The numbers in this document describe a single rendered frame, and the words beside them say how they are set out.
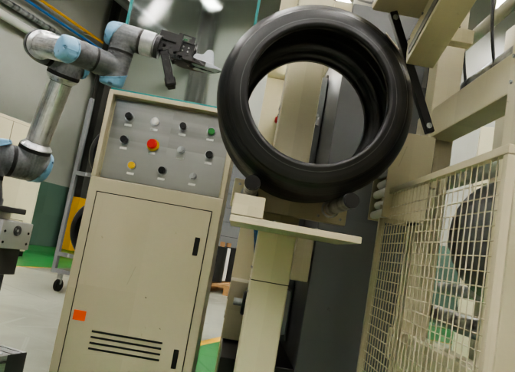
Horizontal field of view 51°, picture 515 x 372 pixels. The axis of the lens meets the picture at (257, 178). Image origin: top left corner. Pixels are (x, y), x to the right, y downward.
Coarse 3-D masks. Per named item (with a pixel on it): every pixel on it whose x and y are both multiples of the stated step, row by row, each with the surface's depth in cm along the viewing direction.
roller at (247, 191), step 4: (248, 176) 151; (252, 176) 150; (256, 176) 151; (244, 180) 151; (248, 180) 150; (252, 180) 150; (256, 180) 150; (244, 184) 150; (248, 184) 150; (252, 184) 150; (256, 184) 150; (260, 184) 151; (244, 188) 156; (248, 188) 150; (252, 188) 150; (256, 188) 150; (244, 192) 164; (248, 192) 156; (252, 192) 154; (256, 192) 159
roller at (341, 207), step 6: (342, 198) 154; (348, 198) 151; (354, 198) 151; (330, 204) 172; (336, 204) 161; (342, 204) 154; (348, 204) 151; (354, 204) 151; (324, 210) 184; (330, 210) 174; (336, 210) 166; (342, 210) 161
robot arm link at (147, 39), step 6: (144, 30) 163; (144, 36) 162; (150, 36) 162; (156, 36) 163; (144, 42) 161; (150, 42) 161; (138, 48) 163; (144, 48) 162; (150, 48) 162; (144, 54) 164; (150, 54) 164
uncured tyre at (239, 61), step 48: (240, 48) 155; (288, 48) 182; (336, 48) 182; (384, 48) 156; (240, 96) 152; (384, 96) 179; (240, 144) 152; (384, 144) 152; (288, 192) 154; (336, 192) 153
